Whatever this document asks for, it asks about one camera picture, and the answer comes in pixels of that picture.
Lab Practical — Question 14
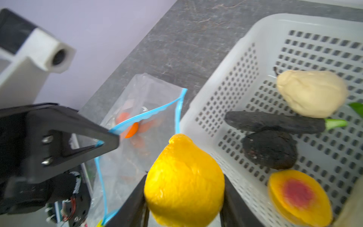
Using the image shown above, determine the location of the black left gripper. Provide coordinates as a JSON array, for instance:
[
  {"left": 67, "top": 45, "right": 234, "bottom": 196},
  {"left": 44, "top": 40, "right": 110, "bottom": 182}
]
[{"left": 1, "top": 103, "right": 120, "bottom": 227}]

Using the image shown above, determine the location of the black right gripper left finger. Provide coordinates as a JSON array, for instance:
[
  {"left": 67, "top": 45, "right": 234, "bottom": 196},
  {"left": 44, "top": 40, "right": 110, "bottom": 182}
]
[{"left": 105, "top": 175, "right": 149, "bottom": 227}]

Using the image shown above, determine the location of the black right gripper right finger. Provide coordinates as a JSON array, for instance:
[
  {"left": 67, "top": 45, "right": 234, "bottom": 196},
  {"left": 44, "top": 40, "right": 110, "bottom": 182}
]
[{"left": 220, "top": 175, "right": 264, "bottom": 227}]

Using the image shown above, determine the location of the yellow lemon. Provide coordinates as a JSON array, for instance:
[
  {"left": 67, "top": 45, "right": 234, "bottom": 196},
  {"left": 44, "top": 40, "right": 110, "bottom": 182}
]
[{"left": 144, "top": 134, "right": 225, "bottom": 227}]

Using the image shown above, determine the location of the peach half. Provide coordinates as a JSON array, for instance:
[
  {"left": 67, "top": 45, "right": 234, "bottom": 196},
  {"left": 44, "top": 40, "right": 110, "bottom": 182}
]
[{"left": 268, "top": 170, "right": 333, "bottom": 227}]

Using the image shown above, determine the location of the clear zip top bag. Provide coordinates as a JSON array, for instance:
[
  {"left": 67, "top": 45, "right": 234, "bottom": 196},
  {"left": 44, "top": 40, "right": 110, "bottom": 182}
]
[{"left": 83, "top": 73, "right": 187, "bottom": 227}]

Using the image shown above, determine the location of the white perforated plastic basket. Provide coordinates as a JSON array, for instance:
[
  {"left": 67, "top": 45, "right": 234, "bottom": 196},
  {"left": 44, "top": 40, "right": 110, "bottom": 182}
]
[{"left": 181, "top": 14, "right": 363, "bottom": 227}]

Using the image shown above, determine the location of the dark round fruit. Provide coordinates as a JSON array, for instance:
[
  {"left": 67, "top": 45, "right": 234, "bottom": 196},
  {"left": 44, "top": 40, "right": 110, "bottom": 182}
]
[{"left": 242, "top": 130, "right": 298, "bottom": 170}]

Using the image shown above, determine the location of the dark eggplant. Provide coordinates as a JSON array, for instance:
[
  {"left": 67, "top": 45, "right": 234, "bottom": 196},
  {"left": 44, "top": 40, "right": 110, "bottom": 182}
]
[{"left": 224, "top": 111, "right": 348, "bottom": 134}]

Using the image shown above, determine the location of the green pepper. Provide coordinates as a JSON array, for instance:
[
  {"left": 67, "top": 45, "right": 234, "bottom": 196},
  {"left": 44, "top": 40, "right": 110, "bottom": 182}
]
[{"left": 349, "top": 102, "right": 363, "bottom": 118}]

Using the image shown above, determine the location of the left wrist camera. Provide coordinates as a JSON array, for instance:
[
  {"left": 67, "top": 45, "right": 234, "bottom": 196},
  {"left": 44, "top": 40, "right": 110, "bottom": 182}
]
[{"left": 1, "top": 9, "right": 76, "bottom": 108}]

